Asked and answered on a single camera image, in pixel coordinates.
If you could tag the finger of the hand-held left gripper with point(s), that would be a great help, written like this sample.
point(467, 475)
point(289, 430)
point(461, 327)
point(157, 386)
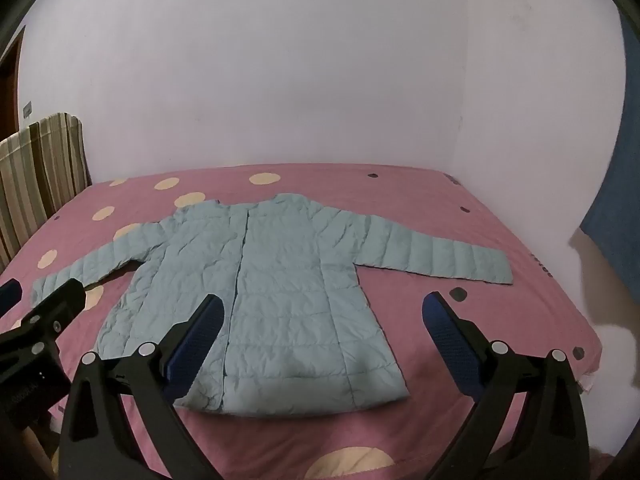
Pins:
point(9, 297)
point(55, 305)

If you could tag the light blue puffer jacket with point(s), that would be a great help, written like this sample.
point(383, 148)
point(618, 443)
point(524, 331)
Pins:
point(300, 285)

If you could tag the wall light switch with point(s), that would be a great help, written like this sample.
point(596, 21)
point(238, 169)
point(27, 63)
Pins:
point(27, 110)

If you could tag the brown wooden door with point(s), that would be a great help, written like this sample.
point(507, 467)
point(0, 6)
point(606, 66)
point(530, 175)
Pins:
point(7, 95)

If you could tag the pink dotted bed sheet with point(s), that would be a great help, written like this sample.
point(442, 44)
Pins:
point(450, 200)

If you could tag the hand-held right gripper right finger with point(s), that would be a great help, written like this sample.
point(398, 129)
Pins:
point(447, 342)

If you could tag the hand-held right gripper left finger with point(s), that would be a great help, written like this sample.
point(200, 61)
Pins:
point(192, 342)

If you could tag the blue hanging cloth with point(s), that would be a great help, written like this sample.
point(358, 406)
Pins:
point(617, 185)

